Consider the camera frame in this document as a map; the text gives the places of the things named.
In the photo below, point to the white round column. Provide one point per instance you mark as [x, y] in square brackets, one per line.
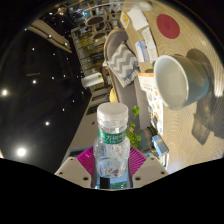
[91, 80]

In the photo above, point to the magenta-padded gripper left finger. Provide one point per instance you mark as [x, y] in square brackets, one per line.
[71, 170]

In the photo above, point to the group of ceiling lights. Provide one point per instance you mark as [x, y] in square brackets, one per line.
[21, 152]

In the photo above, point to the pale green ceramic mug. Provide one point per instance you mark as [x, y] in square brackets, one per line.
[180, 81]

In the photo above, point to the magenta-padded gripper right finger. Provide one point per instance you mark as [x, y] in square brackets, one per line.
[150, 170]

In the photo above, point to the grey zigzag striped cushion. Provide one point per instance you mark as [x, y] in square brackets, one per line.
[122, 63]

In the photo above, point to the white cardboard box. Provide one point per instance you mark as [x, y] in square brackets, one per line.
[150, 45]

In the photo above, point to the flat round red coaster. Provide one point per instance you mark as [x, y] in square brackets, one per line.
[168, 26]

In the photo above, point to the yellow framed table card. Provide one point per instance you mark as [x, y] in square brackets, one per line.
[124, 20]

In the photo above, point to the person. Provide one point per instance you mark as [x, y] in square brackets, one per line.
[113, 95]

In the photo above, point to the clear plastic water bottle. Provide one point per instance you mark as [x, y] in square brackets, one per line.
[111, 150]

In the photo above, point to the white printed menu sheet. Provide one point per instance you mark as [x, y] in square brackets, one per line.
[153, 100]

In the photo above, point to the small blue white tissue pack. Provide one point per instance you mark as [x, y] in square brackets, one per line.
[140, 50]

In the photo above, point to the white paper napkin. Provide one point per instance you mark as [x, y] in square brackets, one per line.
[137, 19]

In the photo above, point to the small blue and white box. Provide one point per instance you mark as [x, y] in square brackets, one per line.
[160, 146]

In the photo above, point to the group of dining chairs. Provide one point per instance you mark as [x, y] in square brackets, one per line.
[95, 21]

